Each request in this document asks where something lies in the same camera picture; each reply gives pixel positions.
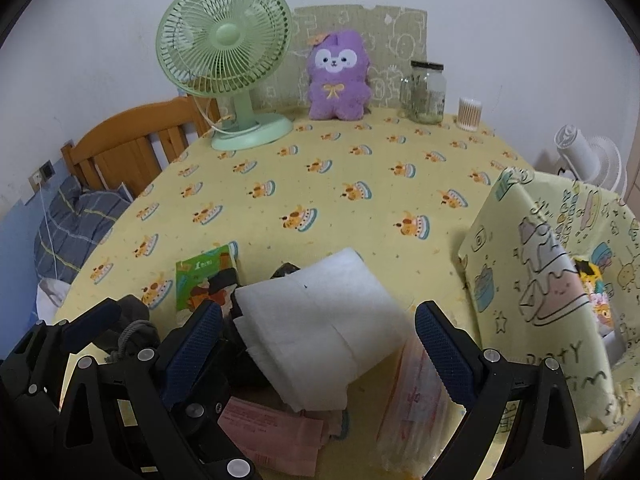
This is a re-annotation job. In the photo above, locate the wooden bed headboard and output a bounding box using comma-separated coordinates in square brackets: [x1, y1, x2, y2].
[61, 94, 223, 200]

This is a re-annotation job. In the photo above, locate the green snack packet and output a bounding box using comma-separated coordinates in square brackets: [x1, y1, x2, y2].
[175, 246, 240, 313]

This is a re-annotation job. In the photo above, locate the green desk fan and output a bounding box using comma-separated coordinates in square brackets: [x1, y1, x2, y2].
[155, 0, 296, 152]

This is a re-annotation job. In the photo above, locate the wall socket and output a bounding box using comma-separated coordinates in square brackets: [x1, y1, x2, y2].
[31, 160, 56, 186]

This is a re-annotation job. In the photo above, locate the white fan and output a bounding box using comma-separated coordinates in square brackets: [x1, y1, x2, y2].
[552, 124, 628, 196]

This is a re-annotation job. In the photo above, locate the grey plaid pillow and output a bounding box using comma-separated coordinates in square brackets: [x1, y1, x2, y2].
[34, 177, 133, 286]

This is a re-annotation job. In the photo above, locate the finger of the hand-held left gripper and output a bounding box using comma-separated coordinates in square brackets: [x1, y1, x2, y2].
[9, 296, 124, 362]

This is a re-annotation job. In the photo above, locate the cotton swab container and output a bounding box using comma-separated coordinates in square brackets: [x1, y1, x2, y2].
[457, 97, 484, 132]

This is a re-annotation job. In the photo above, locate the white pillow-shaped packet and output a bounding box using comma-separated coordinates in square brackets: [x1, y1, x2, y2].
[232, 247, 416, 413]

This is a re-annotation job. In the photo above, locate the yellow printed fabric storage bag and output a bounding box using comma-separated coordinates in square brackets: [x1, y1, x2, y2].
[457, 166, 640, 433]

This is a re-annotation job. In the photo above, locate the pink paper slip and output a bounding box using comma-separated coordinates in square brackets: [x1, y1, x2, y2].
[217, 396, 326, 476]

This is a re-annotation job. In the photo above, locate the dark grey drawstring pouch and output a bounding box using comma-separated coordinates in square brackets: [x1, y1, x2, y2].
[102, 294, 162, 363]

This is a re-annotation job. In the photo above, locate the clear red-printed plastic bag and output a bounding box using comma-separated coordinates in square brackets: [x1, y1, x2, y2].
[375, 335, 471, 476]

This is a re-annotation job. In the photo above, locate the purple plush toy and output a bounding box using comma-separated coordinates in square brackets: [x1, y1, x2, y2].
[306, 30, 373, 122]

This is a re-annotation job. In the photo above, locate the white cable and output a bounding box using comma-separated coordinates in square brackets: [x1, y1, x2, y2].
[36, 182, 68, 281]

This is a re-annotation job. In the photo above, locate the glass jar with black lid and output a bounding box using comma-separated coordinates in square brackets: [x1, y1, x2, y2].
[400, 60, 447, 125]

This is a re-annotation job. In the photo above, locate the beige printed board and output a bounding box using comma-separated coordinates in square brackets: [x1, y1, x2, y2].
[252, 5, 429, 111]

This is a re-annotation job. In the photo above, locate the white cloth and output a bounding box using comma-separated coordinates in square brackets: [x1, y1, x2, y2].
[37, 277, 73, 323]

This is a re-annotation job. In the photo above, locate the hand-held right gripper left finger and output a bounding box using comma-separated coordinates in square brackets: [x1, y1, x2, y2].
[52, 301, 262, 480]

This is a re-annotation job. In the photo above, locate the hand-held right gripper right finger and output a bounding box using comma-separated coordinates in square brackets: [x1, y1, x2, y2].
[414, 301, 587, 480]

